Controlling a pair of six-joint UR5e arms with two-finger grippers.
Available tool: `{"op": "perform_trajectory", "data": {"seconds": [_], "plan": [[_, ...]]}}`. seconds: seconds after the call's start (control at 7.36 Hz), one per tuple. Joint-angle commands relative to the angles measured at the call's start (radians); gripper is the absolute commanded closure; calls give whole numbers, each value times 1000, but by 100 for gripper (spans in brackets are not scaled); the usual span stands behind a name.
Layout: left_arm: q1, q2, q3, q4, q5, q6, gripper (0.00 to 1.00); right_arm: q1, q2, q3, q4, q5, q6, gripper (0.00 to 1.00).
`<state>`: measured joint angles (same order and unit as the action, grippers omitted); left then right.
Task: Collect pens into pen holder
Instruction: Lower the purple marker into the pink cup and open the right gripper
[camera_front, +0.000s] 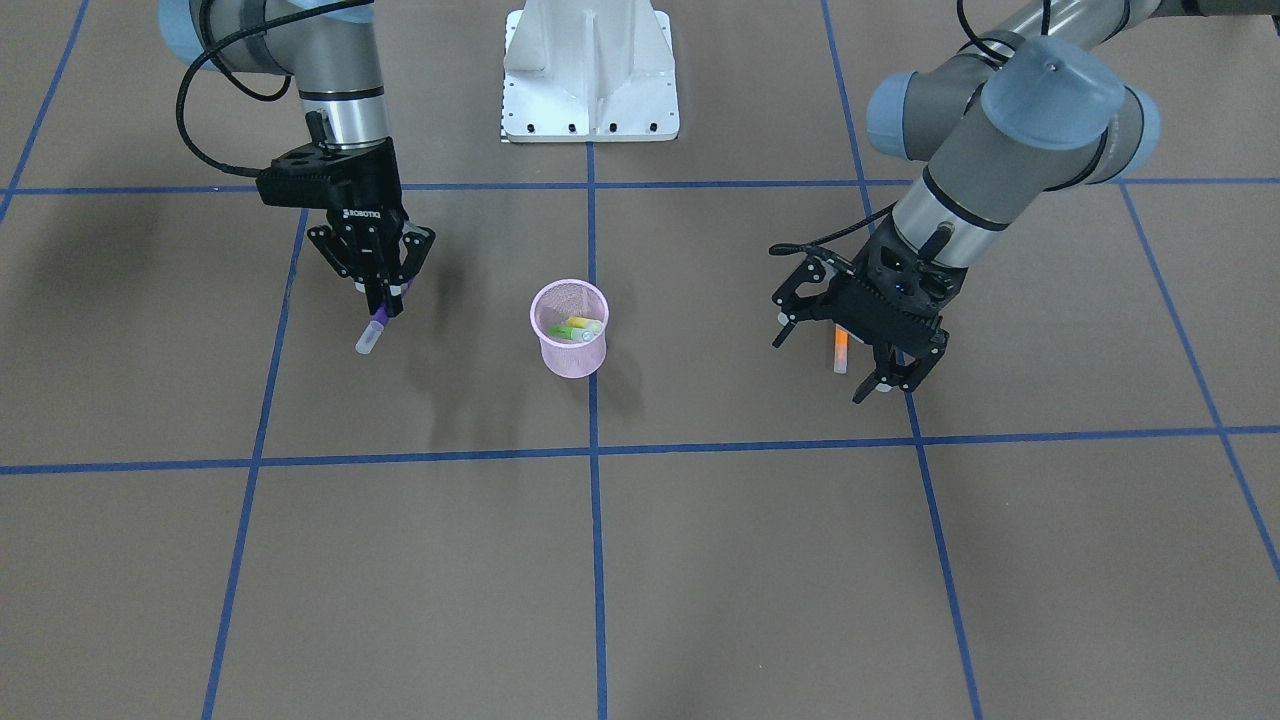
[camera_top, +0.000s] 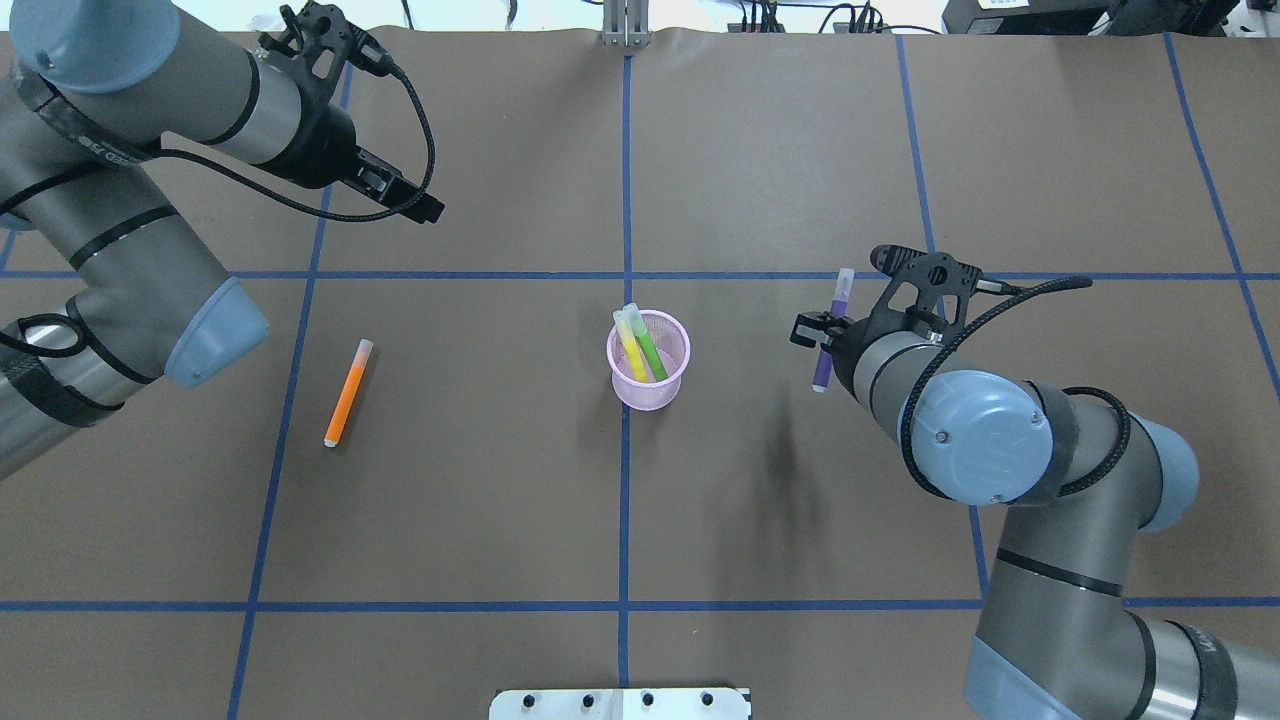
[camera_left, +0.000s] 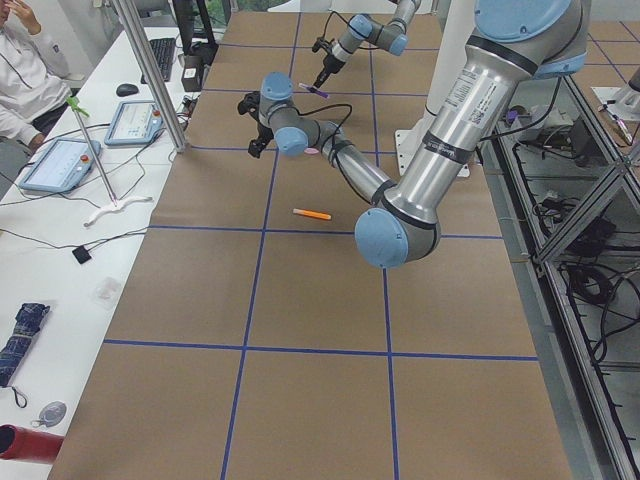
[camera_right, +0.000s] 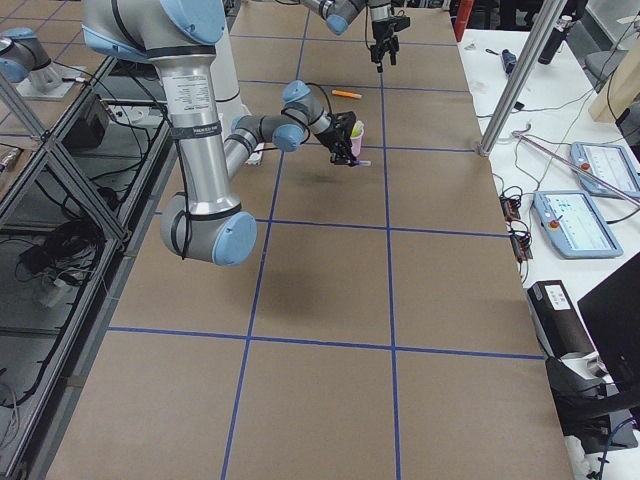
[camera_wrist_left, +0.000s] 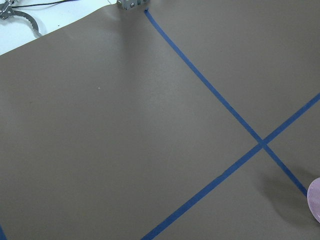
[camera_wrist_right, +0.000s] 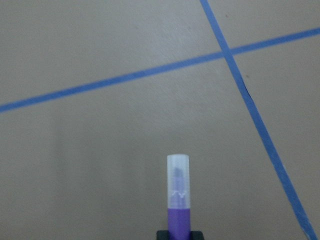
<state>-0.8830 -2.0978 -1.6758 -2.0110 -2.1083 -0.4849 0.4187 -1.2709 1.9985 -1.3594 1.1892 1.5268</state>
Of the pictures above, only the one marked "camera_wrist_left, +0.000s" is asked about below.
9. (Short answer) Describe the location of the pink pen holder cup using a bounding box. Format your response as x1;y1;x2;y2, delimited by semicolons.
307;177;320;223

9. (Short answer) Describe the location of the aluminium frame post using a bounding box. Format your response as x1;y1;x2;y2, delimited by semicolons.
116;0;150;10

